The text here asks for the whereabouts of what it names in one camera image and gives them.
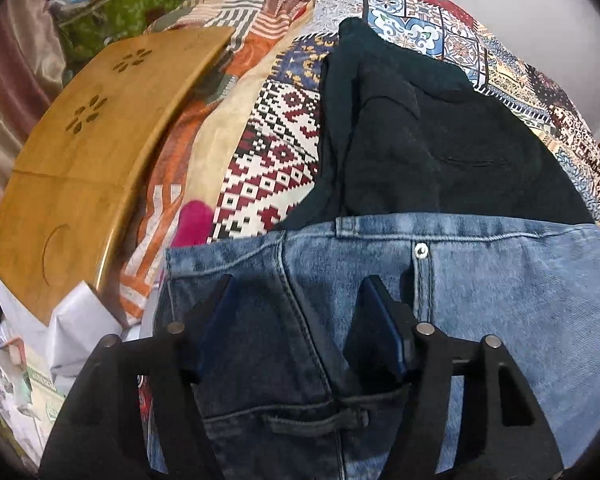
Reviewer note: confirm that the blue denim jeans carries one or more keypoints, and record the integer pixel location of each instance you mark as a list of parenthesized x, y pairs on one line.
[(279, 400)]

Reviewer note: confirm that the colourful patchwork bedspread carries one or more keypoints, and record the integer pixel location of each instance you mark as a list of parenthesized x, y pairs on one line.
[(275, 161)]

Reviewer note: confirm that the maroon striped curtain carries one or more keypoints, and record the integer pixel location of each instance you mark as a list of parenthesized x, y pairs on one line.
[(31, 69)]

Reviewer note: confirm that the dark green folded pants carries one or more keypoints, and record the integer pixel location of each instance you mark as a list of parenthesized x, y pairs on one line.
[(403, 132)]

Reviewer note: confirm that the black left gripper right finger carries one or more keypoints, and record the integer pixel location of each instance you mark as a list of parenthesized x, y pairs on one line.
[(470, 412)]

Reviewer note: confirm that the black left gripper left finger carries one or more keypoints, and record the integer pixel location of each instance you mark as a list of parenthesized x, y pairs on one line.
[(98, 433)]

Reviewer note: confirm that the wooden lap desk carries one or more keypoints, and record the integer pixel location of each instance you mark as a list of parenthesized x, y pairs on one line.
[(73, 187)]

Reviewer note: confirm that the white paper pile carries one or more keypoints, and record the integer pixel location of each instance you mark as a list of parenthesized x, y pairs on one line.
[(54, 353)]

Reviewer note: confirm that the striped orange patterned blanket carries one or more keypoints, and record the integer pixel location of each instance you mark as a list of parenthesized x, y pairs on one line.
[(191, 158)]

